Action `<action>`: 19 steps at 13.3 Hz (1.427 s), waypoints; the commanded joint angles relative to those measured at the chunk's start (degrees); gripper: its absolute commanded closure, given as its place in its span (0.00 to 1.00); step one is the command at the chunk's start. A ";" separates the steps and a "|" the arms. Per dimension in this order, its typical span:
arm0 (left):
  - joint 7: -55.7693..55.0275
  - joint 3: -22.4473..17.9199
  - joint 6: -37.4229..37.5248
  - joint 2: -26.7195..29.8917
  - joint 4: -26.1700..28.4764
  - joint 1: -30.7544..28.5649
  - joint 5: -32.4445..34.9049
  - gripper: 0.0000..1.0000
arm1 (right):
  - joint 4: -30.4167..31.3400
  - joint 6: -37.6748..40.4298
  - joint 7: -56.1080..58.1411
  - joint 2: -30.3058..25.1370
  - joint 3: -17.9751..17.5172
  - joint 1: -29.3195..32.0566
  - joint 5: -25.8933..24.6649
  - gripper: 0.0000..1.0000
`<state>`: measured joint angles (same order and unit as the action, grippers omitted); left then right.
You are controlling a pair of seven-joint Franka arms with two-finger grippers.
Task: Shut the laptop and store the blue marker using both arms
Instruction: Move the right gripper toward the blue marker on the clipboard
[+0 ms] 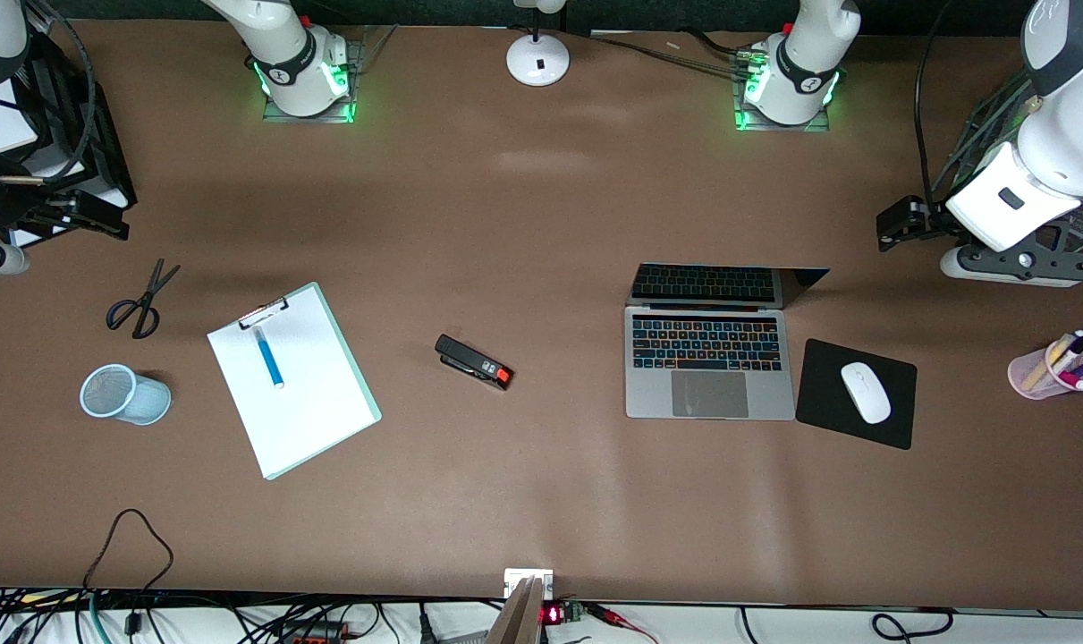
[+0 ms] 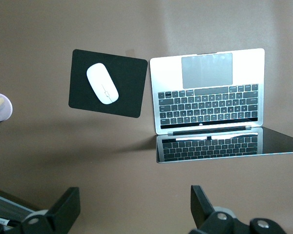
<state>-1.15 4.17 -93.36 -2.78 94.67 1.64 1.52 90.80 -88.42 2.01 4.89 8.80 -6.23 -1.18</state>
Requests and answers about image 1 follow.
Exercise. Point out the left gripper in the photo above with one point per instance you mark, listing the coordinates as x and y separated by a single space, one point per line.
922 219

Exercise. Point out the blue marker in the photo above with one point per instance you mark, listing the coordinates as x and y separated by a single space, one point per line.
268 358

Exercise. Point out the silver laptop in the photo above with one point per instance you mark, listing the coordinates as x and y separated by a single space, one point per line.
711 394

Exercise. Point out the white marker with black cap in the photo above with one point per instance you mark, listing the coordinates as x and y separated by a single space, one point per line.
1076 342

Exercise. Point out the pink marker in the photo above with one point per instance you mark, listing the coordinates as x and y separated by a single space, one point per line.
1078 381

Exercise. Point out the black stacked letter tray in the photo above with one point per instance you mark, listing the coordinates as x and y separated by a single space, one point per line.
103 134

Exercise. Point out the grey mesh desk organizer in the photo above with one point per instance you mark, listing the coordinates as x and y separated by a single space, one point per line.
988 134

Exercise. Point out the black scissors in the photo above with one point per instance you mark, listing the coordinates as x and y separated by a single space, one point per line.
150 295

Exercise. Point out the white paper stack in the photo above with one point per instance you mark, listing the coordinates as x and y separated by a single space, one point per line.
0 116

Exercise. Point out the white computer mouse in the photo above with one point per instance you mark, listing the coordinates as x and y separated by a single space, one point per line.
866 392

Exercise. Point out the pink mesh pen cup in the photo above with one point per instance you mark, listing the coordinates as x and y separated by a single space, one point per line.
1026 374

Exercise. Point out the yellow pen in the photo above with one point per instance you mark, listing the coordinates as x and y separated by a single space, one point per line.
1046 365

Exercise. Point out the blue mesh pen cup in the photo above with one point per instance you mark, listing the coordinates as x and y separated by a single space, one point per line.
148 398

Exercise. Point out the black mouse pad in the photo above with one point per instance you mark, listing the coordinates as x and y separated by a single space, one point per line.
818 394

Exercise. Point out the white paper sheet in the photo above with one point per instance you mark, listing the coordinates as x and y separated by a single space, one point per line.
308 402

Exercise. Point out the clear acrylic plate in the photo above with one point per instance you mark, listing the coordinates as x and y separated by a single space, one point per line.
371 45

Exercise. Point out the mint green clipboard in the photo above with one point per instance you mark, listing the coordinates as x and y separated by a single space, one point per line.
370 404

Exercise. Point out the white lamp base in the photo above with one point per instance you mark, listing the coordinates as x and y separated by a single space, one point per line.
537 63

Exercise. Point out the black stapler with red end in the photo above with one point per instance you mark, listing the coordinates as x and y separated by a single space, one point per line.
469 360

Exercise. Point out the circuit board with red display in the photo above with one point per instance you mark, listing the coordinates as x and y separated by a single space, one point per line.
568 613

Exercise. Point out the white box at table edge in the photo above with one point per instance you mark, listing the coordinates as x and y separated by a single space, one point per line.
516 577

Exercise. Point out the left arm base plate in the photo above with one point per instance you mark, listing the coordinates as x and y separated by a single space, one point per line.
774 127

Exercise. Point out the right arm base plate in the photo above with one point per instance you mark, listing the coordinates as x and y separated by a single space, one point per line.
326 117

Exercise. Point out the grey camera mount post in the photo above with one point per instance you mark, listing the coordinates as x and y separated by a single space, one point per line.
519 622

